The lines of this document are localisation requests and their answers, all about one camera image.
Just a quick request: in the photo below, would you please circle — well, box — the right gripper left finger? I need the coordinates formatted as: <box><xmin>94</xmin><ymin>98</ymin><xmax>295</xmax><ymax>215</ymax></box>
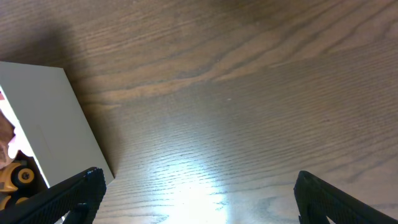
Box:
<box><xmin>1</xmin><ymin>167</ymin><xmax>106</xmax><ymax>224</ymax></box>

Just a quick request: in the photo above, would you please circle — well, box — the white cardboard box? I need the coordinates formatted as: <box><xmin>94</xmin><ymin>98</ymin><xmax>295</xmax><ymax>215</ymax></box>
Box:
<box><xmin>1</xmin><ymin>62</ymin><xmax>114</xmax><ymax>187</ymax></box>

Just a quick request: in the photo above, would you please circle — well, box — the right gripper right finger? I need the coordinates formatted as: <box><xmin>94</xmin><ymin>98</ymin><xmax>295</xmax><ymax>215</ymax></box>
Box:
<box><xmin>294</xmin><ymin>170</ymin><xmax>397</xmax><ymax>224</ymax></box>

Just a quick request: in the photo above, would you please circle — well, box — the brown plush toy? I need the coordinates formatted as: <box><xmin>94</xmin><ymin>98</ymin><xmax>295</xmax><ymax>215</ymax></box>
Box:
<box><xmin>0</xmin><ymin>112</ymin><xmax>15</xmax><ymax>169</ymax></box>

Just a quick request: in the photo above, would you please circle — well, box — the grey yellow toy truck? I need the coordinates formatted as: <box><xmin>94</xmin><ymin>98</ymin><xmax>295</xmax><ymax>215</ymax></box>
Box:
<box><xmin>1</xmin><ymin>161</ymin><xmax>35</xmax><ymax>210</ymax></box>

